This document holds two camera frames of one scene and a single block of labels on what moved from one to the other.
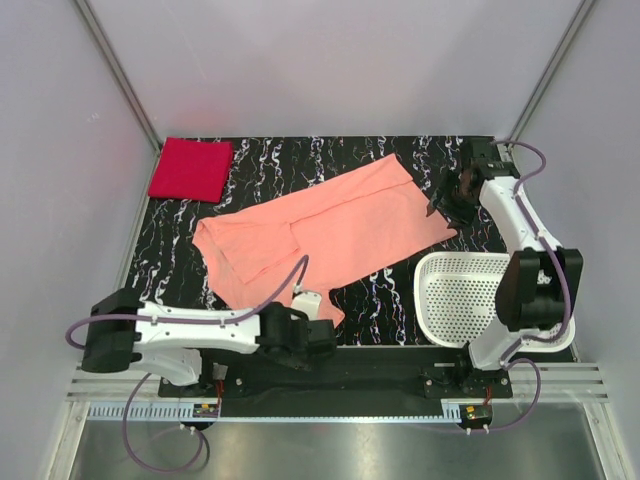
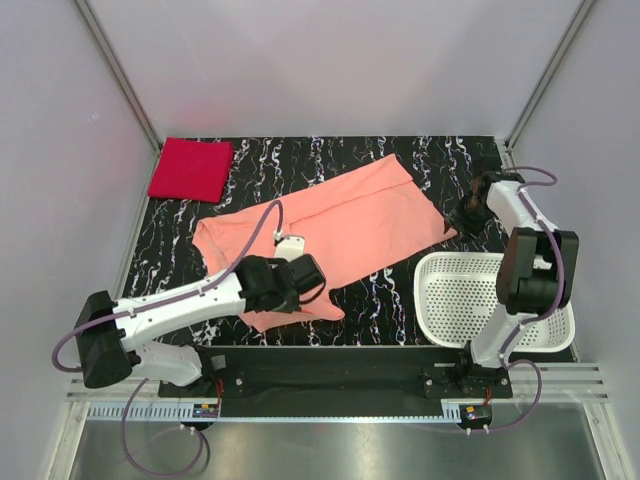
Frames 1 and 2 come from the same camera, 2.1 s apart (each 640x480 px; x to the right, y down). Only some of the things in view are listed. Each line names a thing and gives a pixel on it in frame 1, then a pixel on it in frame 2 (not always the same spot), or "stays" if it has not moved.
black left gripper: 301,360 → 293,305
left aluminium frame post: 124,84 stays
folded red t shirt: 192,170 stays
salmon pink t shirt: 347,228 stays
